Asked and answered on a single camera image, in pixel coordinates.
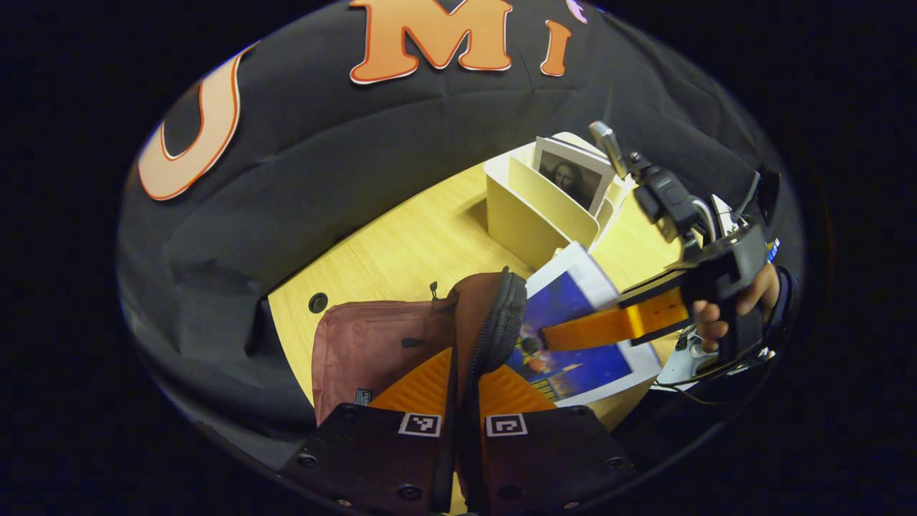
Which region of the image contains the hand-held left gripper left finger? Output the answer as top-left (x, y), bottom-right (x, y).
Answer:
top-left (278, 346), bottom-right (459, 515)

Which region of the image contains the white cloth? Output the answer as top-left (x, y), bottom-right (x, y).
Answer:
top-left (656, 322), bottom-right (778, 391)

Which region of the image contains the white bookshelf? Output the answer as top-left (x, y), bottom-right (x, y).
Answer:
top-left (484, 131), bottom-right (635, 272)

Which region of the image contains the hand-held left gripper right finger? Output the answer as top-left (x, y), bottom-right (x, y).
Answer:
top-left (458, 364), bottom-right (638, 515)

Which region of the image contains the white portrait cover book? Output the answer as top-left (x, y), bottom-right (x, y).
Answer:
top-left (532, 136), bottom-right (617, 214)

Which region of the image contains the maroon schoolbag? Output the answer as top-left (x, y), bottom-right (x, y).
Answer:
top-left (312, 267), bottom-right (531, 502)

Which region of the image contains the blue cover book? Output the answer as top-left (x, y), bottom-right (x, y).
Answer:
top-left (505, 242), bottom-right (663, 408)

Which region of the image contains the black backdrop cloth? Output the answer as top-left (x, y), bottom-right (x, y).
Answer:
top-left (117, 0), bottom-right (803, 467)

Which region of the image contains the black cable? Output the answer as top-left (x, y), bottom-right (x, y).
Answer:
top-left (648, 343), bottom-right (780, 403)

